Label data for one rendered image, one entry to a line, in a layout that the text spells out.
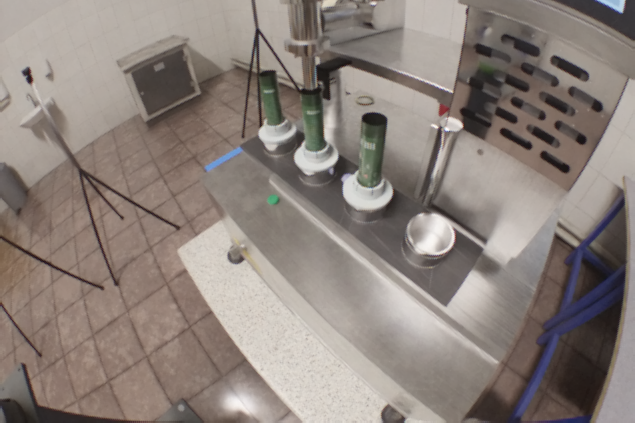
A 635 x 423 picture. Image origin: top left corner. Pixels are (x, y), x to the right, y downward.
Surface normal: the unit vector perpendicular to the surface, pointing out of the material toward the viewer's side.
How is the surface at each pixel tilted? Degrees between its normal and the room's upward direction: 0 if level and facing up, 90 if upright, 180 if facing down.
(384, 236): 0
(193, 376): 0
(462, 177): 90
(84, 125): 90
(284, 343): 0
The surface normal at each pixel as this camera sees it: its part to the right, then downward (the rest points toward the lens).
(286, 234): -0.06, -0.70
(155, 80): 0.68, 0.50
